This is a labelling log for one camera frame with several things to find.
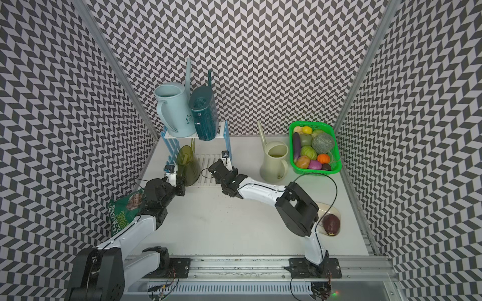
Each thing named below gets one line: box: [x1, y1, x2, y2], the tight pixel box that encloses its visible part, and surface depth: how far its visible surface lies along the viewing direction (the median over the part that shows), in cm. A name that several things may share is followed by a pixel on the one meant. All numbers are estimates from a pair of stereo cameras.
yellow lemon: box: [301, 126, 313, 135], surface depth 112 cm
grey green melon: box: [311, 132, 334, 155], surface depth 99 cm
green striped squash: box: [300, 145, 317, 160], surface depth 101 cm
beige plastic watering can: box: [257, 120, 289, 184], surface depth 93 cm
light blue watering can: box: [153, 57, 197, 138], surface depth 72 cm
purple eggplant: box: [293, 132, 301, 164], surface depth 104 cm
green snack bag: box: [107, 189, 145, 237], surface depth 83 cm
